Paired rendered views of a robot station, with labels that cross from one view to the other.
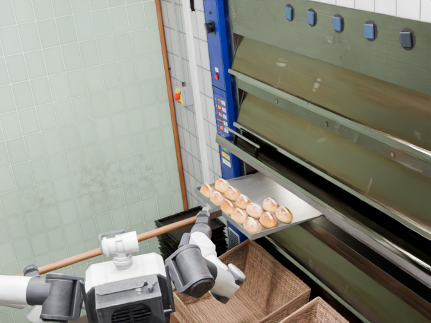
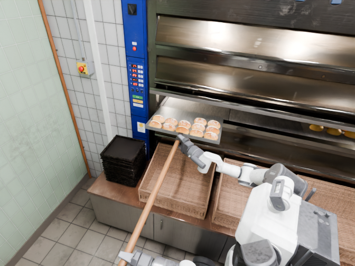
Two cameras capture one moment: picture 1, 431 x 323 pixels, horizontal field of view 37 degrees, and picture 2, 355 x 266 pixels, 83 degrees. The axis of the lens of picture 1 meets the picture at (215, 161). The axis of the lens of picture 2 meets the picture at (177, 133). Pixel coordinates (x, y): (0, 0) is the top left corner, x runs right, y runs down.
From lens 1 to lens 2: 2.13 m
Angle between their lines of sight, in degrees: 47
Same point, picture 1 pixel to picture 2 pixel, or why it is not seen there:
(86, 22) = not seen: outside the picture
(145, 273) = (296, 203)
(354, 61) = (309, 22)
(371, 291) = (268, 146)
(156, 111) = (52, 82)
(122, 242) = (290, 191)
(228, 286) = not seen: hidden behind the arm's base
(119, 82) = (22, 63)
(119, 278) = (294, 220)
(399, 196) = (319, 97)
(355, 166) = (281, 87)
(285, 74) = (222, 38)
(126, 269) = not seen: hidden behind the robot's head
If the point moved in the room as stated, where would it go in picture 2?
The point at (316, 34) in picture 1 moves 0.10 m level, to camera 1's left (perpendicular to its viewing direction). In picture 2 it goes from (270, 6) to (264, 7)
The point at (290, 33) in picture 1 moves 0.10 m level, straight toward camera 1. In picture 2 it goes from (237, 8) to (252, 10)
